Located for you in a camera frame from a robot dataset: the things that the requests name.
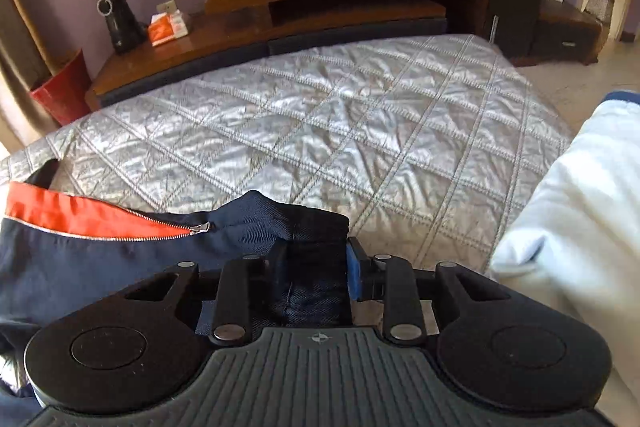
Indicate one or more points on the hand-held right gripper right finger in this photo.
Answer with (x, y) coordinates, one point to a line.
(354, 272)

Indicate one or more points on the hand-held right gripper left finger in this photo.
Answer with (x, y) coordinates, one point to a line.
(280, 277)

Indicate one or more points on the navy jacket with orange panel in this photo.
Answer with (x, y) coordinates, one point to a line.
(125, 267)

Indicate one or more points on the silver quilted bedspread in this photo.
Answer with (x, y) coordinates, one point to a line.
(325, 132)

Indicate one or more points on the white garment with blue trim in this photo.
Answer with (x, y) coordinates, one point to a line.
(575, 207)

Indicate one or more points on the orange and white tissue box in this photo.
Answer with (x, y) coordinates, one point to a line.
(169, 29)

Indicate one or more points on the red glazed plant pot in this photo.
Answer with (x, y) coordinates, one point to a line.
(62, 92)

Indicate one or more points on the black cone-shaped appliance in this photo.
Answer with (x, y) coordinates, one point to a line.
(122, 24)

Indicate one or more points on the beige curtain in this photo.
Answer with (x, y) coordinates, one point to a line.
(17, 97)

